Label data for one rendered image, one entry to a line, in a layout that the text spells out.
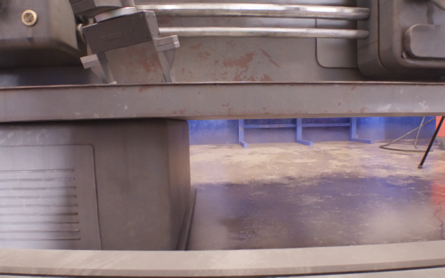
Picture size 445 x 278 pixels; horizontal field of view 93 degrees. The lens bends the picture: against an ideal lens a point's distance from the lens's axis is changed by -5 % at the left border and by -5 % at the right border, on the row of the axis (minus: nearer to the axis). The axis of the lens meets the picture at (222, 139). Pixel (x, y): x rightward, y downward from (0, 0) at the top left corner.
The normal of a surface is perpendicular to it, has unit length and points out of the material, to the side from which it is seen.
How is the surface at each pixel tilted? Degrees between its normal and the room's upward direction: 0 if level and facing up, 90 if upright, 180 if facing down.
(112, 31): 113
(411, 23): 90
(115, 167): 90
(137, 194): 90
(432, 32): 90
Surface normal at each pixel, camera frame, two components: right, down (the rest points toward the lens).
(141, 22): -0.10, 0.47
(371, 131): 0.06, 0.07
